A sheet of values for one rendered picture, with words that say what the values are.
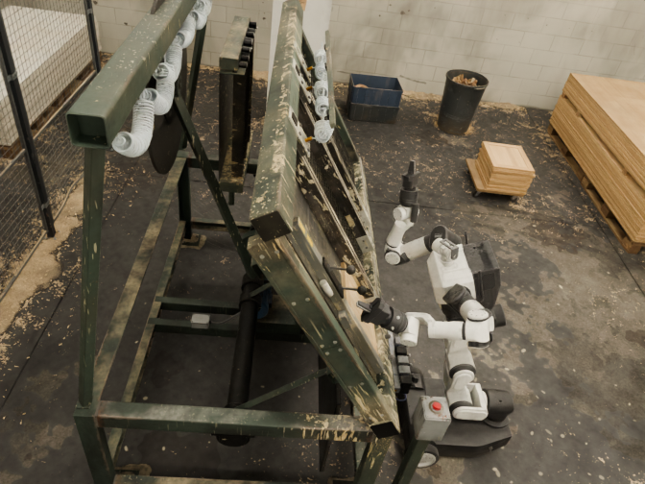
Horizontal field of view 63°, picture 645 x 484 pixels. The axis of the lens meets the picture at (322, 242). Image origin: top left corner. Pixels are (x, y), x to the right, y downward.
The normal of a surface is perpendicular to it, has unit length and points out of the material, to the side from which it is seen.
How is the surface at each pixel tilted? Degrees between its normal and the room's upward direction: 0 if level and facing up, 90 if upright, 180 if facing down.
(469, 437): 0
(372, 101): 90
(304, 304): 90
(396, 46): 90
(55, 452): 0
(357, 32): 90
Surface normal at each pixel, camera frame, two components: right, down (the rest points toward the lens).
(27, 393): 0.13, -0.76
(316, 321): 0.01, 0.64
